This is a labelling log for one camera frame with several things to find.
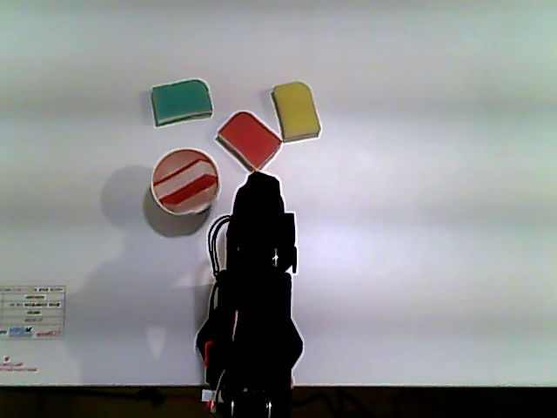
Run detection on red white striped sponge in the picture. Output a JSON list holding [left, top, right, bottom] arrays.
[[151, 158, 219, 206]]

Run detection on green sponge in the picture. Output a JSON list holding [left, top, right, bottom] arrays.
[[150, 78, 215, 128]]

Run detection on yellow sponge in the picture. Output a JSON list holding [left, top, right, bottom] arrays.
[[270, 80, 323, 144]]

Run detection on printed label sheet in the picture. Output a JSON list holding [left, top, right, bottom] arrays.
[[0, 285, 67, 340]]

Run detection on white paper cup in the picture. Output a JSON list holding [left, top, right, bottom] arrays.
[[149, 147, 222, 217]]

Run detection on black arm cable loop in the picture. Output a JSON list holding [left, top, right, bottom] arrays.
[[206, 213, 234, 280]]

